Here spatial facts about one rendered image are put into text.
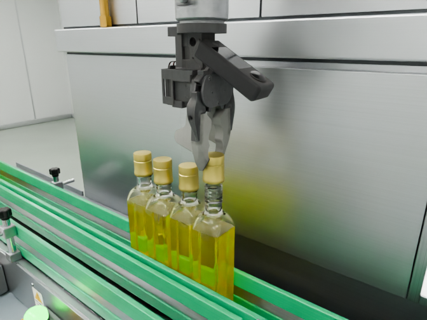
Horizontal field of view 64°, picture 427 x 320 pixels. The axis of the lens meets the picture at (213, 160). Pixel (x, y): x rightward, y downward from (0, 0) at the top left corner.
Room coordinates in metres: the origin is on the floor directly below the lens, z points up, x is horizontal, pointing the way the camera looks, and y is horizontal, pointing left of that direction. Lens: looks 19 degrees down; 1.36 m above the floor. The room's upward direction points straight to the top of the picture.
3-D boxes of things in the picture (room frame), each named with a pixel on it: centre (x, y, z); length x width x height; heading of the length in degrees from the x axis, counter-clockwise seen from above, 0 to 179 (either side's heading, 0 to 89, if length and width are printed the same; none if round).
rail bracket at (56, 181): (0.96, 0.46, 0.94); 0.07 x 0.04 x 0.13; 142
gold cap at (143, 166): (0.62, 0.14, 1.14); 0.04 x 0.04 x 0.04
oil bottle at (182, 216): (0.55, 0.04, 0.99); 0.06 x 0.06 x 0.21; 52
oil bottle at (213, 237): (0.51, 0.00, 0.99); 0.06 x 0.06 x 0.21; 52
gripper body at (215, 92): (0.52, 0.02, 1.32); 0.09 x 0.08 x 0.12; 52
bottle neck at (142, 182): (0.62, 0.14, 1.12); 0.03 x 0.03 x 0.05
